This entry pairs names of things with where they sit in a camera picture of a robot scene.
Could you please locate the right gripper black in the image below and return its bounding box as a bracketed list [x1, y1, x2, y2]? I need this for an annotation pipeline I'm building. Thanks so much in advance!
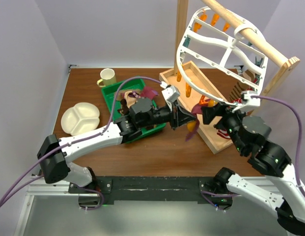
[199, 100, 249, 152]

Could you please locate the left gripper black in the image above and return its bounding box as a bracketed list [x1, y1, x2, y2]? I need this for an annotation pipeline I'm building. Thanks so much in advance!
[139, 99, 196, 131]

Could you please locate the cream maroon purple sock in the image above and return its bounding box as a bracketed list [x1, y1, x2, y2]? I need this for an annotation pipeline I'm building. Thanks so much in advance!
[124, 91, 140, 108]

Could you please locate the red white striped sock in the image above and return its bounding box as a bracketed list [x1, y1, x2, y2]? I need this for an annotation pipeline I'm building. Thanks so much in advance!
[217, 129, 231, 140]

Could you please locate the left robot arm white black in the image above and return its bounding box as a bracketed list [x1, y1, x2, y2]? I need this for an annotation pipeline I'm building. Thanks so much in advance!
[37, 98, 196, 193]

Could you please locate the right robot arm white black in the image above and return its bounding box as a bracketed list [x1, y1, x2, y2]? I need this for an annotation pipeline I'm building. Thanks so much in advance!
[201, 103, 305, 236]

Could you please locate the wooden hanger stand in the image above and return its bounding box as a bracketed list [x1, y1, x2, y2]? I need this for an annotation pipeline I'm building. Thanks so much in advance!
[159, 0, 301, 155]

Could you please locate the white round clip hanger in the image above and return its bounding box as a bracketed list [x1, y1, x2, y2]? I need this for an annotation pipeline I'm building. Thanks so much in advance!
[176, 6, 268, 102]

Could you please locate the orange plastic clothes peg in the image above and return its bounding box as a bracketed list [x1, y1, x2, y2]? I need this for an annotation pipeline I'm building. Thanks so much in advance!
[199, 95, 210, 105]

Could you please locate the brown striped sock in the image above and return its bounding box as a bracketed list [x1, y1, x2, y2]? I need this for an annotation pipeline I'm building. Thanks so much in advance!
[229, 70, 255, 102]

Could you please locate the green plastic tray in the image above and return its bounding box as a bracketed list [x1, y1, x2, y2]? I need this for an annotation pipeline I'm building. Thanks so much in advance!
[102, 78, 166, 143]

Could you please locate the cream yellow mug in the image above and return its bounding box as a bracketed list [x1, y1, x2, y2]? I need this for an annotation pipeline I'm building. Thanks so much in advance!
[97, 68, 117, 88]

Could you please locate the cream divided plate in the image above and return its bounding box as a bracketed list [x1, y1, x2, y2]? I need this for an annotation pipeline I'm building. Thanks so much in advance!
[61, 102, 100, 136]

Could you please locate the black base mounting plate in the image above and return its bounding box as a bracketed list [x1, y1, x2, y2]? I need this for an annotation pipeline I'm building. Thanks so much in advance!
[68, 176, 233, 209]

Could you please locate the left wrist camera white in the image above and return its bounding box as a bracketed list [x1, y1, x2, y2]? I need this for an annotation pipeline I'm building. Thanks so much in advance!
[162, 85, 180, 103]

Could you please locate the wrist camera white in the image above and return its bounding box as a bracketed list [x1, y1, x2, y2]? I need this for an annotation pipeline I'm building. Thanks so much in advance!
[232, 90, 261, 113]
[162, 85, 180, 103]

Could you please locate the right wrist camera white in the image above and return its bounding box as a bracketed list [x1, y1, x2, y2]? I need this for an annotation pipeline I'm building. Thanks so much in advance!
[232, 90, 261, 113]

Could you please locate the aluminium frame rail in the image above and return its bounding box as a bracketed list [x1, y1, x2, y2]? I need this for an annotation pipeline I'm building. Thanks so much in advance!
[14, 179, 100, 236]

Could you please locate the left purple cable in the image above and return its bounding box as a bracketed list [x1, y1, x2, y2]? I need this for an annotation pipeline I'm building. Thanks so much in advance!
[0, 76, 165, 209]

